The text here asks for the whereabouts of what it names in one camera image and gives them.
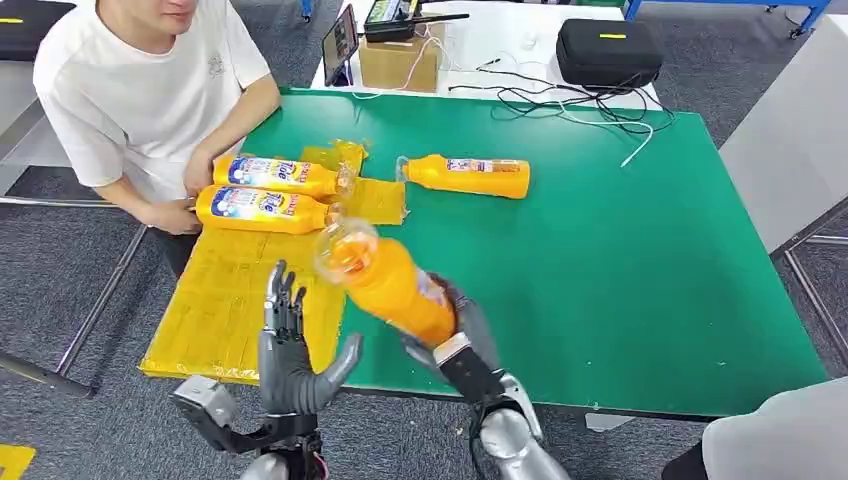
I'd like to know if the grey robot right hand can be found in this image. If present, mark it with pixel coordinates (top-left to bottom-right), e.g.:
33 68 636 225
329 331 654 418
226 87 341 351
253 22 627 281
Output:
400 272 507 404

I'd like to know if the person's left hand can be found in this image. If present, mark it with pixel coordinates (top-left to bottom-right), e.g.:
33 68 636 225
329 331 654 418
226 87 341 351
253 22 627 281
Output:
182 146 220 199

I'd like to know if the person's right hand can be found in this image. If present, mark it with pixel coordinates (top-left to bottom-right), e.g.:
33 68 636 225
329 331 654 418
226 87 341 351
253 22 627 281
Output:
142 197 204 237

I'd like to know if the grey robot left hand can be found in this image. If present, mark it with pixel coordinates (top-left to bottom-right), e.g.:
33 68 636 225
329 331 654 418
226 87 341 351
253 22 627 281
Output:
256 259 364 417

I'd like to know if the orange drink bottle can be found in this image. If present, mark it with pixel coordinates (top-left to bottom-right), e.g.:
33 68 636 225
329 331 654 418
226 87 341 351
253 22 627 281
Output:
194 184 346 237
395 153 532 201
312 218 460 350
211 154 356 201

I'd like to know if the yellow sheet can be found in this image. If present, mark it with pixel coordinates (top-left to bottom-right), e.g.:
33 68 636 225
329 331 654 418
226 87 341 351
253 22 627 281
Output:
138 139 409 386

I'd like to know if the person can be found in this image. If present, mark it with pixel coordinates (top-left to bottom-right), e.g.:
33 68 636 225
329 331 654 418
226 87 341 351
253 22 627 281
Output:
33 0 284 280

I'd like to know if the green table mat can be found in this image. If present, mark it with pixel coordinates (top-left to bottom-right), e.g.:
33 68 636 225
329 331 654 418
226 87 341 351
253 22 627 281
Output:
239 88 830 420

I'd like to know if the black tablet on stand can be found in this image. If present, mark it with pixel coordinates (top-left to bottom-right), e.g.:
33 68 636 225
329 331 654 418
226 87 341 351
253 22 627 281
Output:
321 3 361 89

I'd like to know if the black case with yellow label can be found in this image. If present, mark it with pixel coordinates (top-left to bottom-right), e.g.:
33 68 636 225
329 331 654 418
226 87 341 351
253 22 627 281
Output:
0 0 78 64

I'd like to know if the cardboard box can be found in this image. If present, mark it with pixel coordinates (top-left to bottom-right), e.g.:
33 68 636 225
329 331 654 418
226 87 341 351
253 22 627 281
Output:
357 23 446 94

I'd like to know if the black device with antenna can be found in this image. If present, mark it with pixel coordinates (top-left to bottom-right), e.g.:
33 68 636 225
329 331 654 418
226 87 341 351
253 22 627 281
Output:
362 0 471 45

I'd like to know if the yellow floor marker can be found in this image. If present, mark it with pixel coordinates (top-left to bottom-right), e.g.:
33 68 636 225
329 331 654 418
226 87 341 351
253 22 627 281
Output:
0 444 38 480

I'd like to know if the white table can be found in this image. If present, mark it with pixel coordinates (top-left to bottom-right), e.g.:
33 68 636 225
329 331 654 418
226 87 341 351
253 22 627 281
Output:
309 0 664 112

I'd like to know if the black carry case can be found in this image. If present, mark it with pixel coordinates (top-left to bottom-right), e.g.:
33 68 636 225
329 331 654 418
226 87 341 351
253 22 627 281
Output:
555 17 665 91

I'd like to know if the pale grey bulky object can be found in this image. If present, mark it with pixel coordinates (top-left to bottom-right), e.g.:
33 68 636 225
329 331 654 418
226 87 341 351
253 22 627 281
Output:
661 376 848 480

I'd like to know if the grey side table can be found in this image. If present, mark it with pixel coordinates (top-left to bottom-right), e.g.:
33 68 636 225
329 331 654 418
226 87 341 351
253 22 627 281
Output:
718 13 848 254

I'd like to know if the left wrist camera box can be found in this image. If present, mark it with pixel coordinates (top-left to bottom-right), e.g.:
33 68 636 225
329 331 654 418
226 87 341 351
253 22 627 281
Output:
170 374 266 456

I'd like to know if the steel table frame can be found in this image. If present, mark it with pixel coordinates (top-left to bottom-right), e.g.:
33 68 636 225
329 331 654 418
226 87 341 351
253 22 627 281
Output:
0 195 150 400

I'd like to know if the long white cable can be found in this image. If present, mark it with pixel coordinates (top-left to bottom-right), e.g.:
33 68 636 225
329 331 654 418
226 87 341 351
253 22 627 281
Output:
555 97 656 169

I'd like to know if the black cable bundle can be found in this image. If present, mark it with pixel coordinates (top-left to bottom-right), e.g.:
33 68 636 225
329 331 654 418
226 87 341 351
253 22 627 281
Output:
447 58 678 138

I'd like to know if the blue steel frame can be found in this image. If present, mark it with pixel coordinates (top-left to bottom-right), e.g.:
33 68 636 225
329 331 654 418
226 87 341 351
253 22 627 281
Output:
622 0 833 40

